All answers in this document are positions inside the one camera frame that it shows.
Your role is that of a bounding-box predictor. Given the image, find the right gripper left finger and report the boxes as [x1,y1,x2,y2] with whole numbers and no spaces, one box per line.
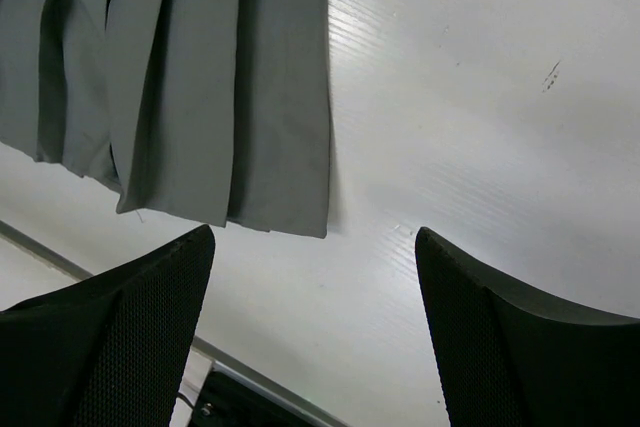
[1,226,215,426]

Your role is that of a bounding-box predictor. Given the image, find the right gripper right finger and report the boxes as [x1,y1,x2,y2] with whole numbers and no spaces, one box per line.
[415,227,639,426]

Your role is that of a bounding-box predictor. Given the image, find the grey pleated skirt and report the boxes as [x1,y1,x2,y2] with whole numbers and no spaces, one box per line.
[1,0,331,238]

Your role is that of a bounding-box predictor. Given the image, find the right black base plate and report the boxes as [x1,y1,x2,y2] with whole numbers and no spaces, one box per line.
[176,366,344,427]

